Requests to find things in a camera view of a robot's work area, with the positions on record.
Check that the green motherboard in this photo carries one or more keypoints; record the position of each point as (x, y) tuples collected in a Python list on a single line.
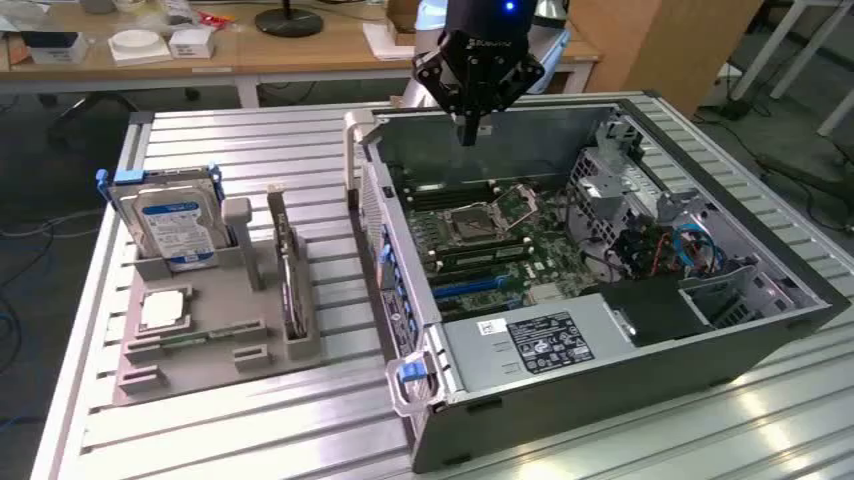
[(553, 260)]

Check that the brown cardboard box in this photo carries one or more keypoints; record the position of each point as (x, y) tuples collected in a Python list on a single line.
[(400, 15)]

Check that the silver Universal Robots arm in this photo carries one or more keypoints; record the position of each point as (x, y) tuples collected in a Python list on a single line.
[(419, 95)]

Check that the white box with label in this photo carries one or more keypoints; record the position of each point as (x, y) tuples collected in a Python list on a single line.
[(192, 45)]

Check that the silver CPU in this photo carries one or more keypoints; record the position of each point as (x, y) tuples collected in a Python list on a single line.
[(162, 310)]

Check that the wooden cabinet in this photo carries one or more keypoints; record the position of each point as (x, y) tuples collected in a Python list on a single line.
[(667, 50)]

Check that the green RAM stick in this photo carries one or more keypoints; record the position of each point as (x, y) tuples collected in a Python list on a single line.
[(193, 340)]

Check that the blue expansion slot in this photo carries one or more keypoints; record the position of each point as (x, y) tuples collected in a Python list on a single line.
[(467, 287)]

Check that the grey power supply with label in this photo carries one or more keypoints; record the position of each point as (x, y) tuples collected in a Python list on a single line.
[(480, 360)]

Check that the red packet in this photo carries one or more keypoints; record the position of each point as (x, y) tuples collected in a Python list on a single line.
[(216, 21)]

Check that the CPU socket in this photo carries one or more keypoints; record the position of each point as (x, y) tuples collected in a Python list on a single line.
[(472, 222)]

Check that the thin graphics card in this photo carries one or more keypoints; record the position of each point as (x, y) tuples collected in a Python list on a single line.
[(289, 280)]

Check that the black floor stand base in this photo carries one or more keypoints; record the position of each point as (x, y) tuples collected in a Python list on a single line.
[(814, 175)]

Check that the silver chipset heatsink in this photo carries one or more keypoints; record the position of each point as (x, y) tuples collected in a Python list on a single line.
[(548, 295)]

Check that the grey cup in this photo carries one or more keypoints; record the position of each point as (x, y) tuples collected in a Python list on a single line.
[(97, 6)]

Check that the dark RAM stick with stickers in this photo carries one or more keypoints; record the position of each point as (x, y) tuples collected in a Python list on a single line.
[(480, 255)]

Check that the metal socket cover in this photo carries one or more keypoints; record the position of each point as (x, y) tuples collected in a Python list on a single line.
[(504, 196)]

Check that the silver metal disk bay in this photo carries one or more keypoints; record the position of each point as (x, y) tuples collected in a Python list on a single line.
[(600, 210)]

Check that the grey parts rack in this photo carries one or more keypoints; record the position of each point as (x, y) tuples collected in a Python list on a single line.
[(213, 310)]

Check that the black and white box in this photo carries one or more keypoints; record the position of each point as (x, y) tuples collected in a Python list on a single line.
[(56, 52)]

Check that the black lamp base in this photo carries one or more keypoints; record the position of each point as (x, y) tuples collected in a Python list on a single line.
[(288, 24)]

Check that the open dark PC case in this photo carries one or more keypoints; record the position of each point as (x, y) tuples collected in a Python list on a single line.
[(600, 400)]

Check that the wooden desk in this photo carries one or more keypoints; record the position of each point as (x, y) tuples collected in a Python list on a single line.
[(93, 72)]

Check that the white table frame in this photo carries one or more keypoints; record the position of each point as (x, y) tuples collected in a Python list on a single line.
[(781, 82)]

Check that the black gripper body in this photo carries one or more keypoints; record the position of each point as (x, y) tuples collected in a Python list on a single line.
[(487, 30)]

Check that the black plastic shroud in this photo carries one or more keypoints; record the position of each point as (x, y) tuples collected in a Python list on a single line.
[(653, 310)]

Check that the white paper stack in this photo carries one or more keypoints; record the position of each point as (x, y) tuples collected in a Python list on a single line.
[(387, 45)]

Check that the hard disk with blue caddy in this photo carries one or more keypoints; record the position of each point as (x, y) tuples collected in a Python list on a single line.
[(169, 230)]

